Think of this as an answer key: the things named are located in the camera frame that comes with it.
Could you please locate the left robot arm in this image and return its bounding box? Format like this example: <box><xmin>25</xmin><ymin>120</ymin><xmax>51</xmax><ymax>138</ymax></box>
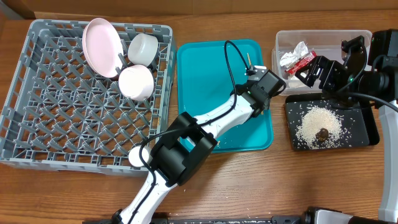
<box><xmin>111</xmin><ymin>66</ymin><xmax>283</xmax><ymax>223</ymax></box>

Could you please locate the wooden chopstick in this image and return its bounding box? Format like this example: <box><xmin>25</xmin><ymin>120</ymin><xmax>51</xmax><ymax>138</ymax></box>
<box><xmin>247</xmin><ymin>53</ymin><xmax>252</xmax><ymax>67</ymax></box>

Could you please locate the white rice pile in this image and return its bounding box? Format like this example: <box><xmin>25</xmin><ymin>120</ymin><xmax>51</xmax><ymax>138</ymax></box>
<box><xmin>294</xmin><ymin>105</ymin><xmax>352</xmax><ymax>150</ymax></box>

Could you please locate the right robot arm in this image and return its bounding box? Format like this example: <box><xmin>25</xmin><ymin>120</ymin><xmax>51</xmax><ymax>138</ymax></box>
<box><xmin>295</xmin><ymin>29</ymin><xmax>397</xmax><ymax>223</ymax></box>

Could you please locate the large white plate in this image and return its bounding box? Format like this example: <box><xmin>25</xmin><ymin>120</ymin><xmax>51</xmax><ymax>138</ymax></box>
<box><xmin>82</xmin><ymin>18</ymin><xmax>124</xmax><ymax>78</ymax></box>

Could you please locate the grey metal bowl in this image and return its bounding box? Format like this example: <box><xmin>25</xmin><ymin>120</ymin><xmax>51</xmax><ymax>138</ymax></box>
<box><xmin>127</xmin><ymin>34</ymin><xmax>159</xmax><ymax>67</ymax></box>

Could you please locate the black waste tray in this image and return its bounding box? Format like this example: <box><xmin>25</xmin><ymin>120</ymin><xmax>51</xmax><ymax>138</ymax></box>
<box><xmin>285</xmin><ymin>93</ymin><xmax>380</xmax><ymax>151</ymax></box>

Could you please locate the small white cup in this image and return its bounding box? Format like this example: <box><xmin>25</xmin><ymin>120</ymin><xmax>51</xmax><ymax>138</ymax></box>
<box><xmin>128</xmin><ymin>145</ymin><xmax>152</xmax><ymax>167</ymax></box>

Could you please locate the red snack wrapper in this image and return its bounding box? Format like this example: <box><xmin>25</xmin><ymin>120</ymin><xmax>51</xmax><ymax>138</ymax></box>
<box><xmin>285</xmin><ymin>50</ymin><xmax>317</xmax><ymax>75</ymax></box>

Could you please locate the grey dish rack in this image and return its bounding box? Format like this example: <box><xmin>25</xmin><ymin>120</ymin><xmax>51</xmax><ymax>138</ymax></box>
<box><xmin>1</xmin><ymin>19</ymin><xmax>177</xmax><ymax>176</ymax></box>

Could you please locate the medium white bowl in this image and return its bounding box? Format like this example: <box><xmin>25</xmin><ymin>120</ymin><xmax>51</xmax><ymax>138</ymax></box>
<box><xmin>118</xmin><ymin>65</ymin><xmax>154</xmax><ymax>101</ymax></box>

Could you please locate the clear plastic bin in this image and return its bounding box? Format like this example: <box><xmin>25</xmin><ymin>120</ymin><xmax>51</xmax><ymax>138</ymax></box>
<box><xmin>272</xmin><ymin>30</ymin><xmax>373</xmax><ymax>96</ymax></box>

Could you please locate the white napkin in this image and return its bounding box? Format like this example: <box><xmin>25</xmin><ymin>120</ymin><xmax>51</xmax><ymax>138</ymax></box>
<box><xmin>279</xmin><ymin>40</ymin><xmax>312</xmax><ymax>88</ymax></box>

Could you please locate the teal serving tray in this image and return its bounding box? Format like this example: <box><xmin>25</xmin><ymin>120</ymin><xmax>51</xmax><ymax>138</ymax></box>
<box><xmin>177</xmin><ymin>39</ymin><xmax>274</xmax><ymax>153</ymax></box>

